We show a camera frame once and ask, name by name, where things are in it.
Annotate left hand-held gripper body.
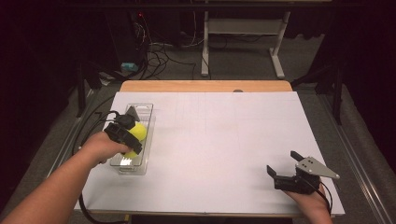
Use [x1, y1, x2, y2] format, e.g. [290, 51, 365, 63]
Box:
[103, 105, 142, 151]

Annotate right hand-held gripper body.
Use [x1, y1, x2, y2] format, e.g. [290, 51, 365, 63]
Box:
[274, 156, 341, 195]

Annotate clear plastic container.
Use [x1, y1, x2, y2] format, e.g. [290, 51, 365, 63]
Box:
[109, 102, 156, 175]

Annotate plain yellow tennis ball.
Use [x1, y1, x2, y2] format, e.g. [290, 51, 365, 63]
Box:
[128, 121, 149, 143]

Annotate person's left hand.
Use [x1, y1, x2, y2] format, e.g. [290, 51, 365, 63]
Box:
[81, 130, 134, 165]

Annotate person's right hand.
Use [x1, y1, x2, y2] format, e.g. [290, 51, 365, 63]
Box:
[284, 186, 332, 217]

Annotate teal box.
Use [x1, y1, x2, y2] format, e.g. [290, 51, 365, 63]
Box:
[120, 62, 139, 73]

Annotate dark metal stand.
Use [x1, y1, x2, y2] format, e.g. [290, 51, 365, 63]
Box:
[76, 60, 125, 119]
[290, 62, 345, 126]

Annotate white board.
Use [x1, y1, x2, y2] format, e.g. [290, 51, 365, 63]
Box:
[74, 91, 346, 217]

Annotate wooden table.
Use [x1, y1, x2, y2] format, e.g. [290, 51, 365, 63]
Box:
[79, 79, 336, 218]

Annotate black computer tower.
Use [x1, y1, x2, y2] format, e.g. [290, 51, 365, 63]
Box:
[106, 12, 148, 66]

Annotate right hand-held gripper cable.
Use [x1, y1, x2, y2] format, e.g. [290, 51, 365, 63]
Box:
[311, 178, 333, 217]

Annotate hand-held gripper cable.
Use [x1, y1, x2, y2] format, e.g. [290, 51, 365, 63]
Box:
[311, 178, 333, 217]
[78, 110, 126, 224]

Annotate black floor cable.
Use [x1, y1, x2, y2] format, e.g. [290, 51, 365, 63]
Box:
[71, 94, 116, 157]

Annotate tangle of floor cables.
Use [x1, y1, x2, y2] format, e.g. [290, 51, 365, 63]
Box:
[134, 12, 200, 80]

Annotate left hand-held gripper cable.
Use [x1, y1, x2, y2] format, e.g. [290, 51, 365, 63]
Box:
[78, 110, 126, 224]

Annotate white metal stand frame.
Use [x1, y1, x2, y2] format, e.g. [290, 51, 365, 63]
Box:
[200, 10, 292, 80]

